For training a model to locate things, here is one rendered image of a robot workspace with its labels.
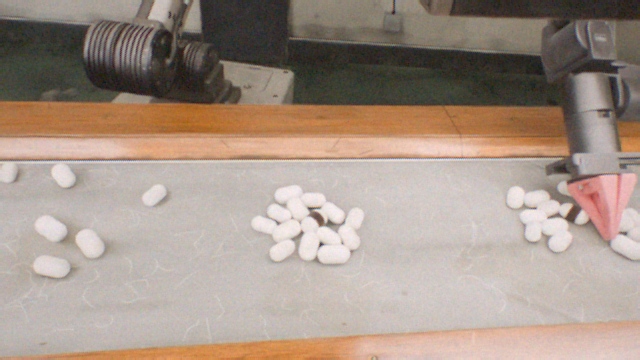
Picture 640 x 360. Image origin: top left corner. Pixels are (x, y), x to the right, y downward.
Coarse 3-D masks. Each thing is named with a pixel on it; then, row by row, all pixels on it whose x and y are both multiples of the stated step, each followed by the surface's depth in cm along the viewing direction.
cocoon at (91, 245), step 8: (80, 232) 53; (88, 232) 53; (80, 240) 52; (88, 240) 52; (96, 240) 52; (80, 248) 52; (88, 248) 51; (96, 248) 51; (104, 248) 52; (88, 256) 52; (96, 256) 52
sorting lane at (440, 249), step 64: (0, 192) 59; (64, 192) 60; (128, 192) 61; (192, 192) 62; (256, 192) 63; (320, 192) 64; (384, 192) 65; (448, 192) 66; (0, 256) 52; (64, 256) 52; (128, 256) 53; (192, 256) 54; (256, 256) 54; (384, 256) 56; (448, 256) 57; (512, 256) 58; (576, 256) 59; (0, 320) 46; (64, 320) 46; (128, 320) 47; (192, 320) 47; (256, 320) 48; (320, 320) 49; (384, 320) 49; (448, 320) 50; (512, 320) 50; (576, 320) 51
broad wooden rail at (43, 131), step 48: (0, 144) 64; (48, 144) 65; (96, 144) 66; (144, 144) 66; (192, 144) 67; (240, 144) 68; (288, 144) 69; (336, 144) 70; (384, 144) 71; (432, 144) 72; (480, 144) 73; (528, 144) 74; (624, 144) 76
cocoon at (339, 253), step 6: (324, 246) 54; (330, 246) 54; (336, 246) 54; (342, 246) 54; (318, 252) 54; (324, 252) 53; (330, 252) 53; (336, 252) 53; (342, 252) 53; (348, 252) 54; (324, 258) 53; (330, 258) 53; (336, 258) 53; (342, 258) 53; (348, 258) 54
